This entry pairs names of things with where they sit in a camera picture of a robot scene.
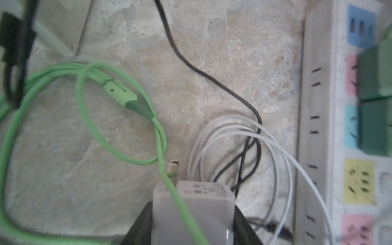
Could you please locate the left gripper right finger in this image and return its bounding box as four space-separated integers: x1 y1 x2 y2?
233 206 263 245

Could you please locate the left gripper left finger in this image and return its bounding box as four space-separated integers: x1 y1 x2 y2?
119 201 153 245

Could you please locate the black usb cable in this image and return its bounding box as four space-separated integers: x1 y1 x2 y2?
153 0 295 243

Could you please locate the long multicolour power strip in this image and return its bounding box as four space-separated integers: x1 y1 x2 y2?
295 1 392 245

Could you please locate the green charging cable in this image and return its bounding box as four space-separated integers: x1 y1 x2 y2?
0 62 210 245

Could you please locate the green charger plug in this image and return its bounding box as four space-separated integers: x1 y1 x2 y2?
358 25 392 101
359 97 392 157

